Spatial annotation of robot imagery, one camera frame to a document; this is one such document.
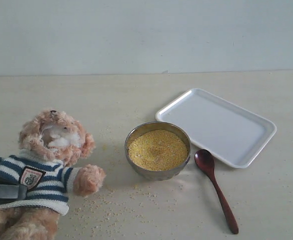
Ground white rectangular plastic tray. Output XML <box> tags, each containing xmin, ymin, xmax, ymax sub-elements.
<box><xmin>155</xmin><ymin>88</ymin><xmax>277</xmax><ymax>169</ymax></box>

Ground yellow millet grain in bowl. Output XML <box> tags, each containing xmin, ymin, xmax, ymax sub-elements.
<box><xmin>128</xmin><ymin>129</ymin><xmax>189</xmax><ymax>172</ymax></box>

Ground plush teddy bear striped sweater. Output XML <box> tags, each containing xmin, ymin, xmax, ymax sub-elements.
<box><xmin>0</xmin><ymin>109</ymin><xmax>106</xmax><ymax>240</ymax></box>

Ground dark red wooden spoon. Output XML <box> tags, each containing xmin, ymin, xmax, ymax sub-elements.
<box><xmin>194</xmin><ymin>149</ymin><xmax>239</xmax><ymax>235</ymax></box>

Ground stainless steel bowl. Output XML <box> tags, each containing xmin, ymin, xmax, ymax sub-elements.
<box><xmin>124</xmin><ymin>121</ymin><xmax>191</xmax><ymax>181</ymax></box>

